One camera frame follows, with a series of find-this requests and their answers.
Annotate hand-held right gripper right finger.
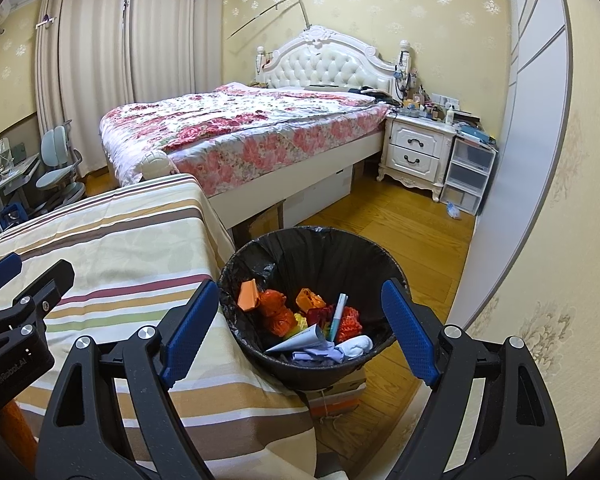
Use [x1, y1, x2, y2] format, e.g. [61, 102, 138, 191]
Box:
[381, 278, 567, 480]

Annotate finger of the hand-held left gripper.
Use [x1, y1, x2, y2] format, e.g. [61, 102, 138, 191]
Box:
[0, 253, 24, 302]
[0, 259, 76, 359]

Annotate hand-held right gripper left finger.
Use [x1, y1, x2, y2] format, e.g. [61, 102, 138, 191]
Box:
[35, 279, 221, 480]

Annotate white sock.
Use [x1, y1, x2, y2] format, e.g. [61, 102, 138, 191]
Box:
[337, 334, 374, 359]

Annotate orange mesh net bag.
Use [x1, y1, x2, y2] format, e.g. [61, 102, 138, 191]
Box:
[337, 306, 364, 342]

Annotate teal marker pen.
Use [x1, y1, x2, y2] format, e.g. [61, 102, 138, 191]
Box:
[327, 294, 349, 342]

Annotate orange-red plastic bag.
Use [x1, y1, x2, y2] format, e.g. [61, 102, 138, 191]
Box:
[259, 291, 292, 337]

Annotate shiny orange snack wrapper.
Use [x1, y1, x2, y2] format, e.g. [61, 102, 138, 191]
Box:
[297, 287, 327, 312]

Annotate dark round trash bin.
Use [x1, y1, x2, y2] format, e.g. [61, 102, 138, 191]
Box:
[230, 332, 398, 392]

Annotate white paper packet blue print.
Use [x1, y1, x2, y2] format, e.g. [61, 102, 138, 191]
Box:
[266, 324, 327, 357]

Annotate black lined trash bin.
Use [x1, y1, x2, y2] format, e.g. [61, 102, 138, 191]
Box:
[218, 226, 409, 361]

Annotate striped beige cloth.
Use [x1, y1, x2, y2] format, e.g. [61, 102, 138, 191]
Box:
[0, 172, 327, 480]

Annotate orange and white cardboard box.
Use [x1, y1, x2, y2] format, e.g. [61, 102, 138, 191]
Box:
[304, 366, 369, 419]

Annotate grey study desk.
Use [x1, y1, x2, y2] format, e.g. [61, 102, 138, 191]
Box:
[0, 134, 42, 233]

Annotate grey-blue desk chair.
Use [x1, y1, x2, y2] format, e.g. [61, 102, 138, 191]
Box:
[34, 119, 87, 207]

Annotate brown cardboard box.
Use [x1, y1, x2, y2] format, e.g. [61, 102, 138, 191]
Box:
[246, 199, 287, 242]

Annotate white ball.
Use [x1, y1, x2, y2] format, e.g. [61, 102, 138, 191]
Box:
[138, 149, 174, 182]

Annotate white storage box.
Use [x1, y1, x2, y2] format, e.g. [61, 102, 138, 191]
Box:
[284, 164, 354, 229]

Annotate clear plastic drawer unit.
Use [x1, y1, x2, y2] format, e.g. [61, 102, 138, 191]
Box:
[439, 134, 497, 217]

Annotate white nightstand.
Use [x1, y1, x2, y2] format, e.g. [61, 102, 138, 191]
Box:
[376, 111, 457, 204]

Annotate beige curtain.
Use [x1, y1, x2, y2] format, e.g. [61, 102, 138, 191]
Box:
[127, 0, 227, 106]
[34, 0, 132, 181]

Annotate stack of books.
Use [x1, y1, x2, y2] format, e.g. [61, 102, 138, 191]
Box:
[455, 111, 499, 149]

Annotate pink floral bedspread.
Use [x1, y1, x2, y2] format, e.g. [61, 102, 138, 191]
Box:
[99, 82, 392, 198]

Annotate nightstand clutter items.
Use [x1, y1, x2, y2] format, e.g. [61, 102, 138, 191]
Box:
[396, 91, 457, 122]

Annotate white wardrobe door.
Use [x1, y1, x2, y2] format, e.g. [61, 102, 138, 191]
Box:
[444, 0, 582, 333]

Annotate dark clothing pile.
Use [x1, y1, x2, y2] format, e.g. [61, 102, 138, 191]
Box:
[352, 85, 400, 106]

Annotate white tufted bed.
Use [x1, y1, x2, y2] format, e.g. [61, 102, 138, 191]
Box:
[100, 25, 412, 248]

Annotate tangled charger cables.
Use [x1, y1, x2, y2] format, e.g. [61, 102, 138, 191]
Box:
[392, 56, 417, 107]

